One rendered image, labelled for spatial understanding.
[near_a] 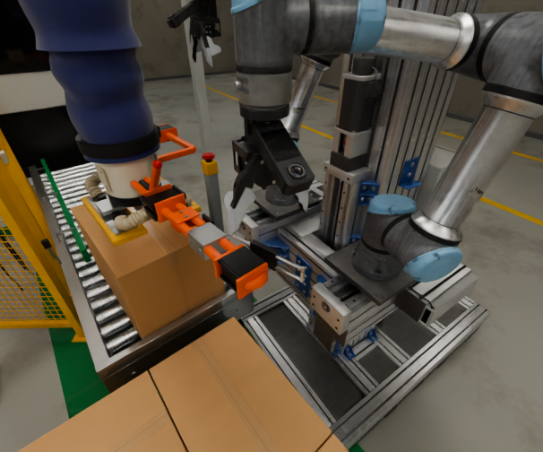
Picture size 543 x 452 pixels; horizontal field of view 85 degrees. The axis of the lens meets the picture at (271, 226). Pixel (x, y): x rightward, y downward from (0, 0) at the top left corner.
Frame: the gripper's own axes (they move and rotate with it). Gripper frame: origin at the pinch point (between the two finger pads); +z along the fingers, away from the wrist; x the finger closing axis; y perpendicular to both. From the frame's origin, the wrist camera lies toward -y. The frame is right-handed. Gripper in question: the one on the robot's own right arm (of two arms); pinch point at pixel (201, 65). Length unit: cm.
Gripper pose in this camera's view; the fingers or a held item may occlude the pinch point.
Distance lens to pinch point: 122.6
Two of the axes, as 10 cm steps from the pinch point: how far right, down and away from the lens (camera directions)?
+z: 0.0, 8.1, 5.8
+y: 8.3, -3.3, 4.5
